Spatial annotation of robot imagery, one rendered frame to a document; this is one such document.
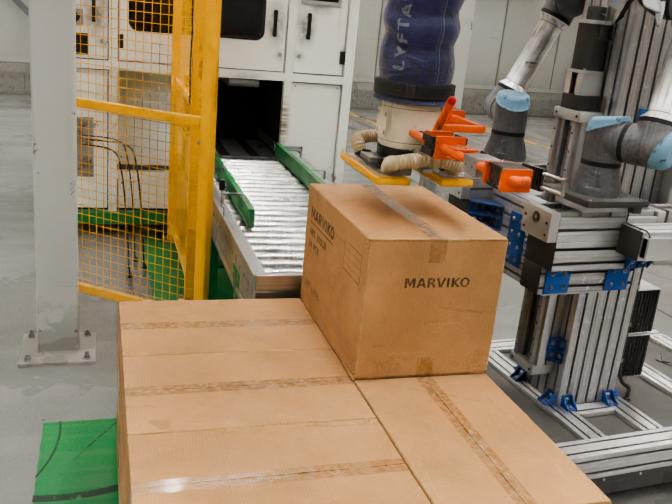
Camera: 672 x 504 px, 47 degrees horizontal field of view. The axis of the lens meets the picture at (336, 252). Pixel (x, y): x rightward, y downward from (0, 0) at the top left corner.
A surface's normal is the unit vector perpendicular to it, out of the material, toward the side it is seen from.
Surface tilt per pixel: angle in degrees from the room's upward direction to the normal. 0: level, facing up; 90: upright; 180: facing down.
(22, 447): 0
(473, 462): 0
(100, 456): 0
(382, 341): 90
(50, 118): 90
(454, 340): 90
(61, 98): 90
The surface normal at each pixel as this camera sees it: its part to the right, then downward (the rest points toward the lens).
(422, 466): 0.09, -0.95
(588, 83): 0.36, 0.32
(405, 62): -0.34, 0.07
